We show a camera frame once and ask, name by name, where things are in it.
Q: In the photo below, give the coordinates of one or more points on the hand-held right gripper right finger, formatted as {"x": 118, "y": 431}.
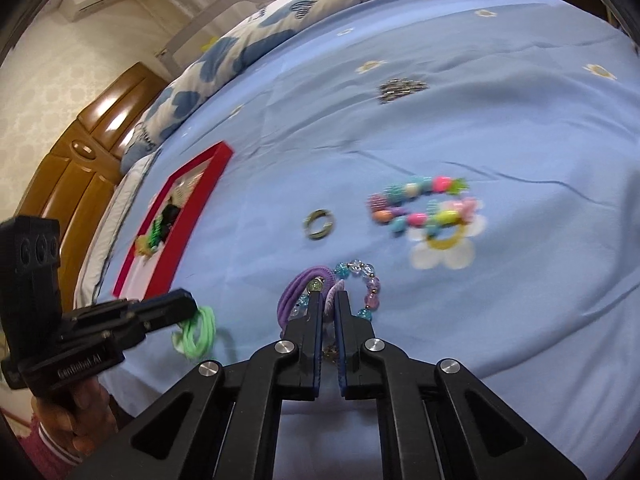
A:
{"x": 344, "y": 345}

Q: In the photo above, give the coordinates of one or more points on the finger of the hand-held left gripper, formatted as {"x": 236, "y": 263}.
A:
{"x": 167, "y": 322}
{"x": 167, "y": 300}

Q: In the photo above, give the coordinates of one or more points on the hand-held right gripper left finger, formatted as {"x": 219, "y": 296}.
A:
{"x": 316, "y": 340}

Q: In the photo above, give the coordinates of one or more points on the yellow hair claw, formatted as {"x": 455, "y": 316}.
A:
{"x": 142, "y": 246}

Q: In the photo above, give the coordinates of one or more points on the black scrunchie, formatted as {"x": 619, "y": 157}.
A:
{"x": 171, "y": 212}

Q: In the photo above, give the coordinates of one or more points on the red shallow box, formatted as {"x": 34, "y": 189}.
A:
{"x": 200, "y": 195}

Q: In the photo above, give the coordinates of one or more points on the person's left forearm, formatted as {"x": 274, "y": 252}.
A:
{"x": 47, "y": 447}

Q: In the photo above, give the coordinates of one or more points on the person's left hand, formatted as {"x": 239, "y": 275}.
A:
{"x": 85, "y": 407}

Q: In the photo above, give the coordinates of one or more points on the grey white pillow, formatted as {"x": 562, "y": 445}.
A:
{"x": 120, "y": 210}

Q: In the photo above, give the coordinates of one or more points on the wooden headboard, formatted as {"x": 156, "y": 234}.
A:
{"x": 75, "y": 175}

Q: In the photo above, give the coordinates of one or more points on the blue floral bed sheet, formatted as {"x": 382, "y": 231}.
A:
{"x": 450, "y": 135}

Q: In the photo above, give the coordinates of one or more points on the blue heart print quilt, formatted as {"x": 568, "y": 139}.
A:
{"x": 300, "y": 5}

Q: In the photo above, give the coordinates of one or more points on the grey bed guard rail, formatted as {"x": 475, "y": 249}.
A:
{"x": 225, "y": 15}

